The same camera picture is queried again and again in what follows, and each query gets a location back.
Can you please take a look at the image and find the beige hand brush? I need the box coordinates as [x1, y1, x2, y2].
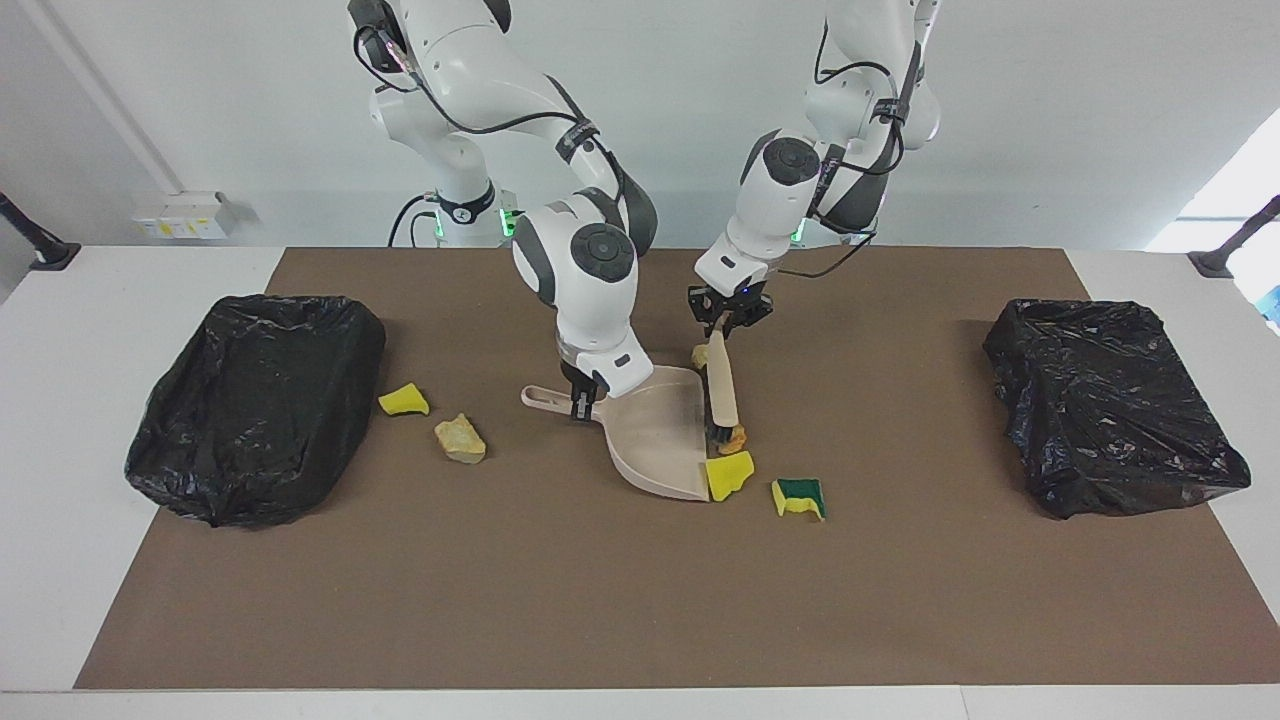
[705, 330, 743, 446]

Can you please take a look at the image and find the beige plastic dustpan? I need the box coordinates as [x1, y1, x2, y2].
[520, 365, 713, 503]

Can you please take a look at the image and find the yellow sponge piece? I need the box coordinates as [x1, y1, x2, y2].
[705, 450, 756, 503]

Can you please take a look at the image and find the small yellow sponge scrap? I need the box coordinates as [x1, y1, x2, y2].
[377, 383, 431, 418]

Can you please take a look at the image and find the green and yellow sponge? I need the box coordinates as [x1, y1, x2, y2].
[771, 477, 828, 523]

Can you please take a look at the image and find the black bag lined bin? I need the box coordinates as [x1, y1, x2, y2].
[982, 298, 1252, 520]
[124, 294, 387, 529]

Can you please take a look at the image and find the brown table mat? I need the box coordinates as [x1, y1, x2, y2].
[73, 247, 1280, 691]

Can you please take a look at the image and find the black clamp stand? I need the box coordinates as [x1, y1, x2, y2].
[0, 192, 81, 272]
[1188, 195, 1280, 279]

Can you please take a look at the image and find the black base cable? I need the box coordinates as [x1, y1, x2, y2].
[388, 193, 441, 249]

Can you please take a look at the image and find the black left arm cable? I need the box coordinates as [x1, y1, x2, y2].
[780, 20, 926, 281]

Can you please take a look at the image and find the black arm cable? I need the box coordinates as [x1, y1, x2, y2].
[355, 25, 626, 201]
[780, 20, 926, 281]

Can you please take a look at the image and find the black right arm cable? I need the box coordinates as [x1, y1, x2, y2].
[355, 25, 626, 201]

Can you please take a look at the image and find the white wall socket box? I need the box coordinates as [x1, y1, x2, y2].
[133, 192, 236, 241]

